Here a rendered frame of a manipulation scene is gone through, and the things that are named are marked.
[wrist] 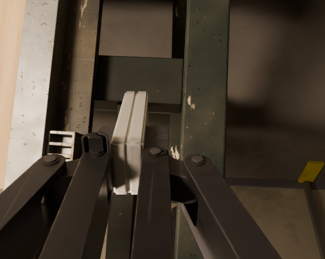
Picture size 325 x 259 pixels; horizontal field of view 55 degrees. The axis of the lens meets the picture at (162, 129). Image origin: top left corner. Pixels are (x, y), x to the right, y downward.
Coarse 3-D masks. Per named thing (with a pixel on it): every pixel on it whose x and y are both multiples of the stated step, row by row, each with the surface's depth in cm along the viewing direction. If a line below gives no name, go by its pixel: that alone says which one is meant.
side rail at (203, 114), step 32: (192, 0) 44; (224, 0) 44; (192, 32) 43; (224, 32) 43; (192, 64) 43; (224, 64) 43; (192, 96) 42; (224, 96) 42; (192, 128) 42; (224, 128) 42; (224, 160) 41; (192, 256) 40
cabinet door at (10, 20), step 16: (0, 0) 49; (16, 0) 49; (0, 16) 48; (16, 16) 48; (0, 32) 48; (16, 32) 48; (0, 48) 48; (16, 48) 48; (0, 64) 47; (16, 64) 47; (0, 80) 47; (0, 96) 47; (0, 112) 46; (0, 128) 46; (0, 144) 46; (0, 160) 45; (0, 176) 45
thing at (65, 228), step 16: (96, 144) 14; (80, 160) 13; (96, 160) 13; (80, 176) 12; (96, 176) 12; (80, 192) 11; (96, 192) 11; (112, 192) 15; (64, 208) 11; (80, 208) 11; (96, 208) 11; (64, 224) 10; (80, 224) 10; (96, 224) 11; (48, 240) 9; (64, 240) 9; (80, 240) 9; (96, 240) 11; (48, 256) 9; (64, 256) 9; (80, 256) 9; (96, 256) 11
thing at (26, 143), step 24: (48, 0) 46; (24, 24) 46; (48, 24) 46; (24, 48) 45; (48, 48) 45; (24, 72) 45; (48, 72) 45; (24, 96) 44; (48, 96) 44; (24, 120) 44; (48, 120) 45; (24, 144) 43; (24, 168) 43
